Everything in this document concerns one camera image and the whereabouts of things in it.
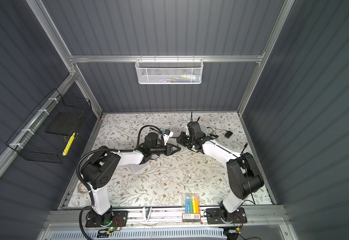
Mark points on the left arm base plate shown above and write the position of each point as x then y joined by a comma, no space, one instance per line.
109,219

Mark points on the roll of clear tape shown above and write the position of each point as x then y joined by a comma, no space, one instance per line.
81,189

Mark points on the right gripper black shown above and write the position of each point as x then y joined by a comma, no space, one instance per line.
181,138

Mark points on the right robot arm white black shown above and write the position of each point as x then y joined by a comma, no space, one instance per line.
244,176

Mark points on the black pad in basket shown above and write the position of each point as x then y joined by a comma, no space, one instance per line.
62,124

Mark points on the white perforated cable tray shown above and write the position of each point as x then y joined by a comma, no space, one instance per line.
160,234

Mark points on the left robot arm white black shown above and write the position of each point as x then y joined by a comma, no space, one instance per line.
96,168

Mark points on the black power adapter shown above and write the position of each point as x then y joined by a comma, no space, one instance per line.
228,134

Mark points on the floral table mat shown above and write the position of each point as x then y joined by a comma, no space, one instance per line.
167,178

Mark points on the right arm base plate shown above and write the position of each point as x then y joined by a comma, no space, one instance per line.
218,216

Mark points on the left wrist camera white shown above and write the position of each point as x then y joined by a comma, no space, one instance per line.
166,135

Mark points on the black wire basket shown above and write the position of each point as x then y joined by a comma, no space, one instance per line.
49,135

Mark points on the box of coloured markers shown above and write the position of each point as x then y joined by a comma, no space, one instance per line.
190,208

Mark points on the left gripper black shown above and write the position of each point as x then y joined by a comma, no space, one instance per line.
169,149

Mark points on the white wire mesh basket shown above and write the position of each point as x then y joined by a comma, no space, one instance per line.
177,71

